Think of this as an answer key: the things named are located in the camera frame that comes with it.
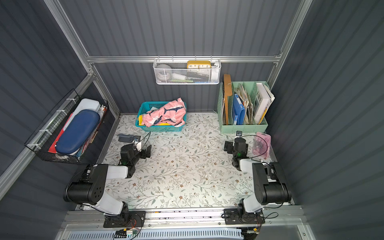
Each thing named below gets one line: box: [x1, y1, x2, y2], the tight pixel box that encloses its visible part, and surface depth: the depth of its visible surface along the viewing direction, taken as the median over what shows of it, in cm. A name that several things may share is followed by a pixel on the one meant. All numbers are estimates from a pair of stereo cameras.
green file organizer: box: [217, 81, 270, 134], surface depth 104 cm
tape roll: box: [156, 63, 173, 81], surface depth 89 cm
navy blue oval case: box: [55, 109, 101, 155], surface depth 69 cm
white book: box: [253, 82, 276, 125], surface depth 101 cm
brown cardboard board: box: [223, 74, 233, 125], surface depth 95 cm
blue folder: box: [232, 93, 246, 125], surface depth 101 cm
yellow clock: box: [186, 60, 212, 69], surface depth 90 cm
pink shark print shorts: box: [142, 97, 187, 127], surface depth 101 cm
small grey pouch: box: [117, 133, 141, 143], surface depth 106 cm
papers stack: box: [234, 83, 253, 125], surface depth 101 cm
